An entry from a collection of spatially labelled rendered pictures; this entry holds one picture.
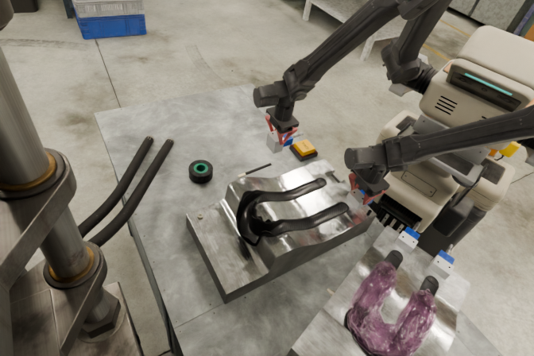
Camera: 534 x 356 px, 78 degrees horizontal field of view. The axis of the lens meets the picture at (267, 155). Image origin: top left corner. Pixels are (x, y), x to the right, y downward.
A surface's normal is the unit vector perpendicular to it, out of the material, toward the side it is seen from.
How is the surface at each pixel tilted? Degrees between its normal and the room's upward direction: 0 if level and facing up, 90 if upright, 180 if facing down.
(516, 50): 42
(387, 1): 78
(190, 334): 0
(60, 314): 0
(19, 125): 90
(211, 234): 0
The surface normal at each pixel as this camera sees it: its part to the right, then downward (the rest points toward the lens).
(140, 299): 0.14, -0.72
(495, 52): -0.34, -0.23
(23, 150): 0.81, 0.48
